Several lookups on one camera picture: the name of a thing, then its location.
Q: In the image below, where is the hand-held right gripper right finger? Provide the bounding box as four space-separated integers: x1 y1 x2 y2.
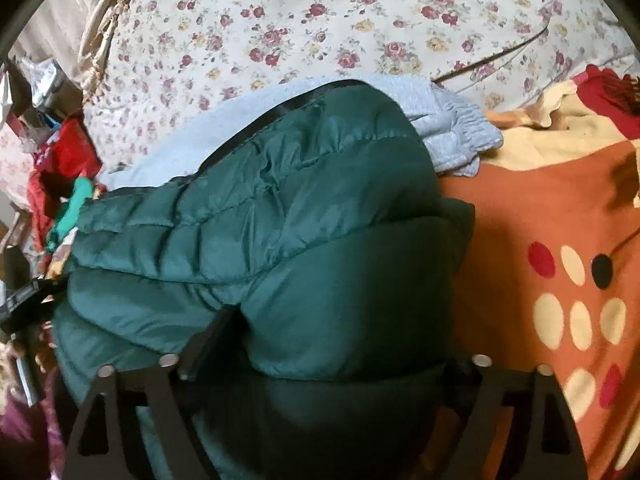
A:
445 352 588 480

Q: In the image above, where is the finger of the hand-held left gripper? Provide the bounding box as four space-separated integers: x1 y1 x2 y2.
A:
0 277 66 333

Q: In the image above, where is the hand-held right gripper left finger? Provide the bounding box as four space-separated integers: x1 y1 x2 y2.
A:
62 310 236 480

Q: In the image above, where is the dark green puffer jacket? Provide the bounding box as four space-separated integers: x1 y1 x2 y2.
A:
50 80 476 480

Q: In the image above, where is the teal green cloth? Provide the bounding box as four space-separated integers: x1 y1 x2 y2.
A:
47 179 96 253

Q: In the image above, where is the purple patterned cloth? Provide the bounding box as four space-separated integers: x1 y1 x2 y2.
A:
0 355 66 480

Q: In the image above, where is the red cloth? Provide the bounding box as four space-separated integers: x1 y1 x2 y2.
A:
27 112 103 241

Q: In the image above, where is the orange printed blanket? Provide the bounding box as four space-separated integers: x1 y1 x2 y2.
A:
437 65 640 480

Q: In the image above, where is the silver foil bag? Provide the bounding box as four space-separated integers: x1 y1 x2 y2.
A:
20 57 76 111

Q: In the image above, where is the light blue fleece garment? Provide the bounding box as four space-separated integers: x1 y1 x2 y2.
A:
97 74 503 191

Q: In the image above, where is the beige mattress edge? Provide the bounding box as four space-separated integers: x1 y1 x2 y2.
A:
77 0 166 106

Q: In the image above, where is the floral bedsheet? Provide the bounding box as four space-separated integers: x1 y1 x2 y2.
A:
82 0 640 171

